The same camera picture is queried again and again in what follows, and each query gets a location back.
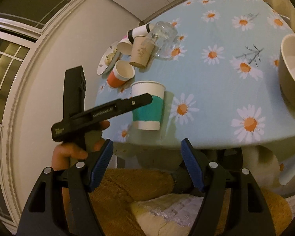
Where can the white paper cup orange band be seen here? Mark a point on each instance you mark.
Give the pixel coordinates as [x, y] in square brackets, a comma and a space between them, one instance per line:
[122, 72]

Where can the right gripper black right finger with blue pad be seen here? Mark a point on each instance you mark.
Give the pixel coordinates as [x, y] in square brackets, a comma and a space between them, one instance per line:
[248, 212]

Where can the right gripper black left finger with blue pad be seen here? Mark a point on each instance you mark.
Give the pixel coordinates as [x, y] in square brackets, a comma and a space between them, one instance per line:
[44, 212]

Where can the white paper cup pink band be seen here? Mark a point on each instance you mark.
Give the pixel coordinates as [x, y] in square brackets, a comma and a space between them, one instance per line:
[125, 46]

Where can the light blue daisy tablecloth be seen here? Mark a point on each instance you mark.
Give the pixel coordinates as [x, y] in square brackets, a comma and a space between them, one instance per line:
[221, 79]

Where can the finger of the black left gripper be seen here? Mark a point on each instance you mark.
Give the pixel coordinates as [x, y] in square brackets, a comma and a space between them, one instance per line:
[130, 104]

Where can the white cup with black bands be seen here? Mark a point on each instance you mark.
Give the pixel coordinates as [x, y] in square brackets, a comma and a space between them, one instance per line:
[139, 31]

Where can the white floral ceramic plate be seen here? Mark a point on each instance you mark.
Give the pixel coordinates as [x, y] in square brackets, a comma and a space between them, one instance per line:
[108, 60]

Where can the beige printed paper cup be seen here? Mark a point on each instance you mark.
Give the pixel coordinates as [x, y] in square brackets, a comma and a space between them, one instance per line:
[141, 52]

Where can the cream quilted cushion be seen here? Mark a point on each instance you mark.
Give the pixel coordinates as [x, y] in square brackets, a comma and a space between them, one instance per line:
[171, 214]

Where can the white paper cup teal band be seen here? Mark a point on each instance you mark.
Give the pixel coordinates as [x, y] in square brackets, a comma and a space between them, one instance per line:
[149, 116]

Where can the person's left hand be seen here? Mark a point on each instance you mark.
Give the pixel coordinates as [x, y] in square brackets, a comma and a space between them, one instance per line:
[63, 152]

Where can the beige ceramic bowl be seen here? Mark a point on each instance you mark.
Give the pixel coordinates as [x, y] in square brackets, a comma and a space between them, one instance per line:
[286, 69]

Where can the clear glass jar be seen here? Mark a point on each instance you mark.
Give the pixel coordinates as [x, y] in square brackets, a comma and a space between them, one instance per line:
[162, 37]

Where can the window with white frame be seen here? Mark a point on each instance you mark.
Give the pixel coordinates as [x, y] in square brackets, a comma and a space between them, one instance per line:
[25, 28]

